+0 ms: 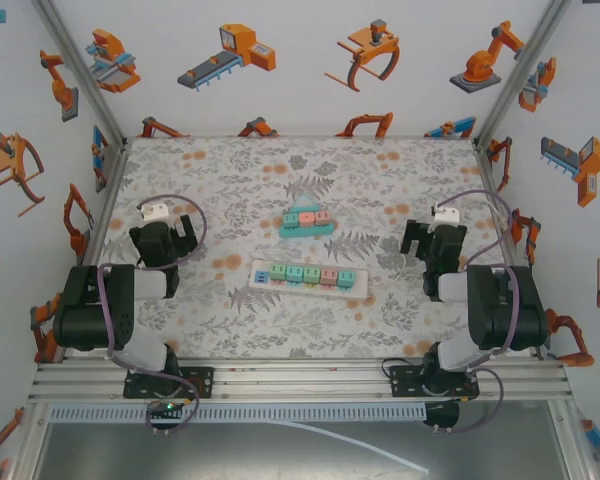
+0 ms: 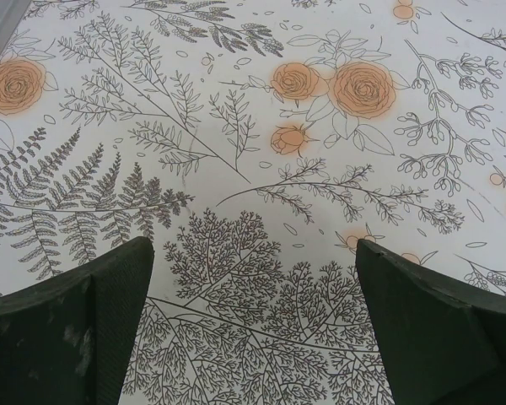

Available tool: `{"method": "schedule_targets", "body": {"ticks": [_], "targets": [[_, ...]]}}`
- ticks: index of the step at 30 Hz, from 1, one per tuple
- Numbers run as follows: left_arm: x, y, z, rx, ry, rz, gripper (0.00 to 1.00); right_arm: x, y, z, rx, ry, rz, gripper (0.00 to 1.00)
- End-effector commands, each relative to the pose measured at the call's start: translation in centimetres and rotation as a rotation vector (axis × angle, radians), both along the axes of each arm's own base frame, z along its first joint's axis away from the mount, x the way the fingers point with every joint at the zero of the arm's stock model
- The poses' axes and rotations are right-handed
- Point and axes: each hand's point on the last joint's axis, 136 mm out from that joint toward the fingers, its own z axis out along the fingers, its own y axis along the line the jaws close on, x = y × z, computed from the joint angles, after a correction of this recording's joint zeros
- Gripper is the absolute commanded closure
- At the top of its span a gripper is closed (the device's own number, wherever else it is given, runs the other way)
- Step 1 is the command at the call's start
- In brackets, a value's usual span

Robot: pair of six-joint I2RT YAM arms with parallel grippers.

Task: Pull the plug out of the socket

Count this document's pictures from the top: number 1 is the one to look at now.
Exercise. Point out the white power strip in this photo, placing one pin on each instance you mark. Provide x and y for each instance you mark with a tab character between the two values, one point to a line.
361	280

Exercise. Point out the mauve pink plug cube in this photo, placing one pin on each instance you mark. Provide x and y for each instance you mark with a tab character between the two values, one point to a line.
322	218

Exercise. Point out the light green plug cube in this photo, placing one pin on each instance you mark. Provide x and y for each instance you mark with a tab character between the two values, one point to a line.
278	272
311	274

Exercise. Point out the salmon orange plug cube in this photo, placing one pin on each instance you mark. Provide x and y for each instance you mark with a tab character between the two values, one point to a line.
307	218

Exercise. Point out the teal triangular power strip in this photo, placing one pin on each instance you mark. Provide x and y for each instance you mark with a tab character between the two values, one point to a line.
305	233

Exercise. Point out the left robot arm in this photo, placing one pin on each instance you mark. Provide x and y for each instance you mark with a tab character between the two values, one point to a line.
95	310

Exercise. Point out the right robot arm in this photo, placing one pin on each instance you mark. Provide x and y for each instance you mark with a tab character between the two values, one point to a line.
505	310

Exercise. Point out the floral table cloth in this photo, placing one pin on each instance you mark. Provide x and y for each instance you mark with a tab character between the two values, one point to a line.
230	175

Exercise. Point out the black controller board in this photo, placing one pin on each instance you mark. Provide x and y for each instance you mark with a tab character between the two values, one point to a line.
162	407
442	412

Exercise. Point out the white plastic tube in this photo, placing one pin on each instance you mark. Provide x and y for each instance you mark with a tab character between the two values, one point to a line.
405	462

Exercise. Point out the grey metal base panel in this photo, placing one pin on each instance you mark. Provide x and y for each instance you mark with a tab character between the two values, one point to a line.
230	455

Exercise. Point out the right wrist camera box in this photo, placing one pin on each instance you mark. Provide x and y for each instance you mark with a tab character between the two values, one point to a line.
446	215

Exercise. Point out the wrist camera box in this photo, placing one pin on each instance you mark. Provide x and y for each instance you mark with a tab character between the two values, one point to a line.
446	215
152	211

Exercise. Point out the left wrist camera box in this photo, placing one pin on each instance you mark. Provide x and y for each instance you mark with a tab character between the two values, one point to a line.
152	211

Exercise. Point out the aluminium side rail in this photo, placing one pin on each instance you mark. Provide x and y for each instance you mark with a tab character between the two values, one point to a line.
495	190
107	200

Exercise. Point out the aluminium frame rail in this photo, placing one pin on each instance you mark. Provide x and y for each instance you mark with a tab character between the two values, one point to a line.
305	380

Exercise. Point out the aluminium corner post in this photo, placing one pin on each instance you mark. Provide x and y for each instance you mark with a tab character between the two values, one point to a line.
81	70
520	70

